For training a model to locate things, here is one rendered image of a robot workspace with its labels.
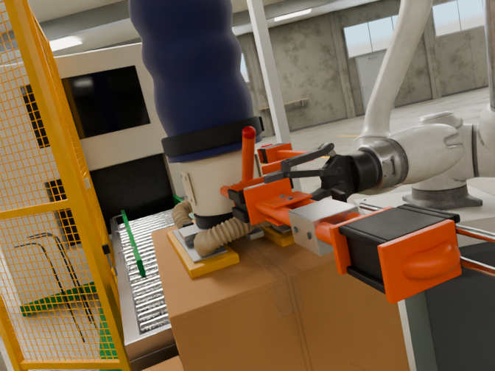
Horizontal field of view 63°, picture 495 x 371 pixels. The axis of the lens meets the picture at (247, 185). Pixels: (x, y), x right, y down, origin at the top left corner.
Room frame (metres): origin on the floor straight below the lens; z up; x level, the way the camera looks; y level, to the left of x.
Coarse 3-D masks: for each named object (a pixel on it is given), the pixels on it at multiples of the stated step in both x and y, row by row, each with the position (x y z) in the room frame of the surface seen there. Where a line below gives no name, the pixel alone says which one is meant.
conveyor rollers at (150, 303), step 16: (144, 224) 3.09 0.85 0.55; (160, 224) 2.96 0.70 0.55; (128, 240) 2.70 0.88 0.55; (144, 240) 2.64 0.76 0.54; (128, 256) 2.34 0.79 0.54; (144, 256) 2.28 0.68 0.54; (128, 272) 2.09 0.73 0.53; (144, 288) 1.76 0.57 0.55; (160, 288) 1.77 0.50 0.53; (144, 304) 1.58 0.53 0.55; (160, 304) 1.59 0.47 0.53; (144, 320) 1.48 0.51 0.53; (160, 320) 1.42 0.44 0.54
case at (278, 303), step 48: (240, 240) 0.89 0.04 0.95; (192, 288) 0.68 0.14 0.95; (240, 288) 0.63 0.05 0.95; (288, 288) 0.63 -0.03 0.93; (336, 288) 0.65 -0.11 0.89; (192, 336) 0.59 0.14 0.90; (240, 336) 0.61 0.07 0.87; (288, 336) 0.63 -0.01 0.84; (336, 336) 0.65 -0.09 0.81; (384, 336) 0.67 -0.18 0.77
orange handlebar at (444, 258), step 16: (224, 192) 0.81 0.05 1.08; (256, 208) 0.63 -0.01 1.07; (272, 208) 0.57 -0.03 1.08; (288, 208) 0.54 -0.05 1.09; (288, 224) 0.51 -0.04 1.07; (320, 224) 0.44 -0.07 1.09; (320, 240) 0.44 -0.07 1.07; (416, 256) 0.30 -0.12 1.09; (432, 256) 0.30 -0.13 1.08; (448, 256) 0.30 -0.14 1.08; (416, 272) 0.30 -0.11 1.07; (432, 272) 0.29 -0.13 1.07
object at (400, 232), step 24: (360, 216) 0.39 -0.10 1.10; (384, 216) 0.37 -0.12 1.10; (408, 216) 0.35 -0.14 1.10; (432, 216) 0.34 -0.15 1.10; (336, 240) 0.37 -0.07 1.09; (360, 240) 0.34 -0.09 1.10; (384, 240) 0.31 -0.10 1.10; (408, 240) 0.31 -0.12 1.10; (432, 240) 0.31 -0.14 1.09; (456, 240) 0.32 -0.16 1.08; (360, 264) 0.36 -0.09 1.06; (384, 264) 0.30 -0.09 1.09; (384, 288) 0.32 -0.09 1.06; (408, 288) 0.30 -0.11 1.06
